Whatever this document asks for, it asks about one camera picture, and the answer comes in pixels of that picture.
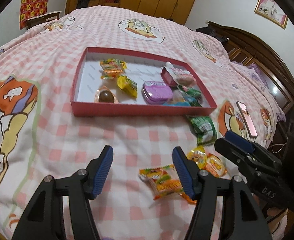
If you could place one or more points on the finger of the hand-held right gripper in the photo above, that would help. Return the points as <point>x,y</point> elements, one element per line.
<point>227,148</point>
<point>239,140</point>

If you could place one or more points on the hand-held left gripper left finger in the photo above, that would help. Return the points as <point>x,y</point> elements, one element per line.
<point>102,171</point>

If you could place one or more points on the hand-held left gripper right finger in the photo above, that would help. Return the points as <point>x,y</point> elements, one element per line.
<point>184,172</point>

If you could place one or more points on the orange gummy packet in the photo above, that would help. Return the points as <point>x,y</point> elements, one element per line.
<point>162,180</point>
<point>112,68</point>

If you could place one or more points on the green snack packet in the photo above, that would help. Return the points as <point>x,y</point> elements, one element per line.
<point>203,127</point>
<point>193,93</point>

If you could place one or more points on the blue snack packet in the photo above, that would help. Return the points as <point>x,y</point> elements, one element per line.
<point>177,104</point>

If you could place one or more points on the clear candy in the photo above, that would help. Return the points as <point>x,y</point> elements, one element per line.
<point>179,97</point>

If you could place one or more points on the chocolate ball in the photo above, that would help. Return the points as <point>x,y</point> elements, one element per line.
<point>105,96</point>

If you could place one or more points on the purple tin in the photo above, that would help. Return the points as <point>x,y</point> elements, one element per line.
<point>155,92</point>

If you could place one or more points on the red cardboard box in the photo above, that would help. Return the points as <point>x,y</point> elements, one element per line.
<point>92,80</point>

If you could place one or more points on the small yellow snack packet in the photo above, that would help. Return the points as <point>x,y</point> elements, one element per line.
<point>198,156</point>

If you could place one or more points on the pink smartphone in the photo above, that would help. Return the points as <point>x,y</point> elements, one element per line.
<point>247,120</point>

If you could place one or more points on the small orange snack packet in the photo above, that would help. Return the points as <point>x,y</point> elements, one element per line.
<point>215,167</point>

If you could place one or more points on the pink checked cartoon bedspread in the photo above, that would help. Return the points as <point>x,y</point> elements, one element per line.
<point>62,135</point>

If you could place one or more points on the purple lace pillowcase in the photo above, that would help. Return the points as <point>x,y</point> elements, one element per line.
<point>257,72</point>

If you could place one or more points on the yellow wrapped candy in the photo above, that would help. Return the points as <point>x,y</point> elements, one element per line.
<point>128,86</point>

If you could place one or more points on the dark wooden headboard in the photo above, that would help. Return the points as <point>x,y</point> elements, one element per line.
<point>257,52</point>

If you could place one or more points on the dark clothing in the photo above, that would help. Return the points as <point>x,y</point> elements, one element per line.
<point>212,32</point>

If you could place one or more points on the dark red storage box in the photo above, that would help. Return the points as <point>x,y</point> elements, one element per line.
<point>110,0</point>

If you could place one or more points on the framed wall picture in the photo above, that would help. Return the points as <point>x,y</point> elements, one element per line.
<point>272,8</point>

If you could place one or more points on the red patterned wall cloth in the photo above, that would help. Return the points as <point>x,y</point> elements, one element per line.
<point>33,3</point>

